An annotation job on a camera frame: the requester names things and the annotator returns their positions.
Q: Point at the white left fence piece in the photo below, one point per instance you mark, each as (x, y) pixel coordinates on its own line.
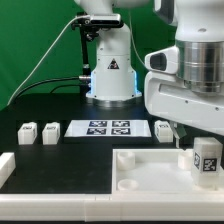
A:
(7, 166)

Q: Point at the white square tabletop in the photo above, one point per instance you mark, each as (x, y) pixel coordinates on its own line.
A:
(157, 171)

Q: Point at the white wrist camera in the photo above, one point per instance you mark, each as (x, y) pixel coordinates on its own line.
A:
(164, 61)

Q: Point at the white front fence wall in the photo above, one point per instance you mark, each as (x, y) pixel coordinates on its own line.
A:
(90, 208)

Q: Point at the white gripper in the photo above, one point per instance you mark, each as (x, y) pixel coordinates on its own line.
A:
(166, 96)

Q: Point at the paper sheet with tag markers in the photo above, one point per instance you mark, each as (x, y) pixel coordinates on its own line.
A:
(108, 128)

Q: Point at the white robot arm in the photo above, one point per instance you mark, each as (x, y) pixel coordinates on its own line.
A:
(185, 82)

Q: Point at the black camera on stand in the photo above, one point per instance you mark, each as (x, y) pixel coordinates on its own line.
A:
(89, 26)

